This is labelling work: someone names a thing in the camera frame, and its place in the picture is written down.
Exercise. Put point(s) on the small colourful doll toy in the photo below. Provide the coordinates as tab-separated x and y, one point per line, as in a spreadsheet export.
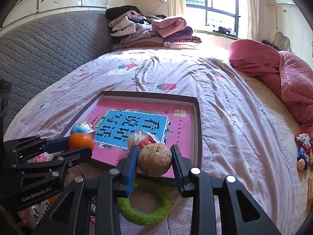
304	157

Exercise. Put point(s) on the orange tangerine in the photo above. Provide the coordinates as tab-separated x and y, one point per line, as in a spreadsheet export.
80	140
53	199

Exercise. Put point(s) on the blue cookie packet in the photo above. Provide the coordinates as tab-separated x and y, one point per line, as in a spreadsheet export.
93	206

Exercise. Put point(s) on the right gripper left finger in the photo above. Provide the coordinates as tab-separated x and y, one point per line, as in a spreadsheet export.
71	212

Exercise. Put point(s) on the strawberry print bed sheet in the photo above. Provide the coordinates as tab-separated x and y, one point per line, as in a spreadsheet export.
246	130

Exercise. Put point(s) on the pile of folded clothes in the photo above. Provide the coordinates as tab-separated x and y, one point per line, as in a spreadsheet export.
132	29

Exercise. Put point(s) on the cream sheer scrunchie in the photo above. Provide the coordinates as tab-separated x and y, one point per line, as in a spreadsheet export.
39	210

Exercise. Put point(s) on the grey quilted headboard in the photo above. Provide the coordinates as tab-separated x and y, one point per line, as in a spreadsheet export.
39	53

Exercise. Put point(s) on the dark clothes on windowsill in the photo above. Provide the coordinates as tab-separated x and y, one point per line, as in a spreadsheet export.
225	31

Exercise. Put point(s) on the red surprise egg toy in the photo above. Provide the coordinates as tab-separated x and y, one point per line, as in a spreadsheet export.
141	139

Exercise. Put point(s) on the blue surprise egg toy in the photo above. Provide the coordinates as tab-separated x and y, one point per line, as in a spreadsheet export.
83	127

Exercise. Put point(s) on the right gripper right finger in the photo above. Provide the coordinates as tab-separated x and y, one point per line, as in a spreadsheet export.
239	211

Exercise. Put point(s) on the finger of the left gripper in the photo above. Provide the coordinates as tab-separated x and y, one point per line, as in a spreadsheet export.
40	171
35	145

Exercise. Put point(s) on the heart shaped wire chair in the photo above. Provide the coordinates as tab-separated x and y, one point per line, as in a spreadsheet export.
281	42

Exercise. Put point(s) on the brown walnut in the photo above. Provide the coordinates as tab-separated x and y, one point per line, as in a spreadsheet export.
154	159

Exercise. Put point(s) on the shallow grey cardboard box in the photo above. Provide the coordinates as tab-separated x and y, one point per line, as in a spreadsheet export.
141	132

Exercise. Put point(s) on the window with dark frame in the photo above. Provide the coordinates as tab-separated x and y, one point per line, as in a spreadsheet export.
208	15

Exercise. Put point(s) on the pink quilted blanket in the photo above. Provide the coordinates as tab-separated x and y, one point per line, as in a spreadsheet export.
286	74

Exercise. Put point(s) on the pink and blue book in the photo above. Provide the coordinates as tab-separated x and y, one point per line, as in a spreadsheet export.
141	134

